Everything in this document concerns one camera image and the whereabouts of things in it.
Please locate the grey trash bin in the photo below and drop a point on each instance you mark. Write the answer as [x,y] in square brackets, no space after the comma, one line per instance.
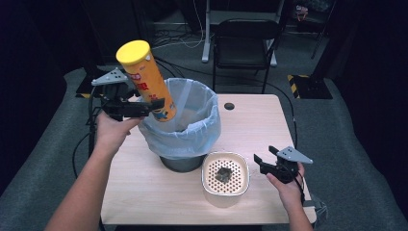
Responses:
[183,164]

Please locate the black folding chair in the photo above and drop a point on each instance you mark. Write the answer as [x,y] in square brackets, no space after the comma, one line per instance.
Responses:
[243,45]

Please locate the person's right hand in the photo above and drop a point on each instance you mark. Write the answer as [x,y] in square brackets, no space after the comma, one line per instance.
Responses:
[288,192]

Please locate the pale blue bin bag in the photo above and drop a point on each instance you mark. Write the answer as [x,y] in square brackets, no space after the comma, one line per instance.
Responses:
[192,138]

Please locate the white strainer basket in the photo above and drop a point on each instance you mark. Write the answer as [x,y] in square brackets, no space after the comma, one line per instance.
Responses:
[239,186]

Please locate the person's left hand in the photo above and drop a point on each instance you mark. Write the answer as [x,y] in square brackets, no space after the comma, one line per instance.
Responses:
[112,131]

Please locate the yellow chip can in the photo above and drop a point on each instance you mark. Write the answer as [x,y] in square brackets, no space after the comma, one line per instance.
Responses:
[147,80]

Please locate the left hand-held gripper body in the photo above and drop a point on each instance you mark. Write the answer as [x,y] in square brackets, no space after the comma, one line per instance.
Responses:
[120,109]

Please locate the black yellow striped stand base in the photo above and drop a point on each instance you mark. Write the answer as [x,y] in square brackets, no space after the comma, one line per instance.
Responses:
[311,88]
[84,89]

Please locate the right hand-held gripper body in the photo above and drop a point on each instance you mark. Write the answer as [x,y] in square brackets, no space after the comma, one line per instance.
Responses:
[284,168]

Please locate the grey table clamp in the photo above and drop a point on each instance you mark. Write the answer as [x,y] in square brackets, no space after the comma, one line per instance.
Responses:
[318,208]

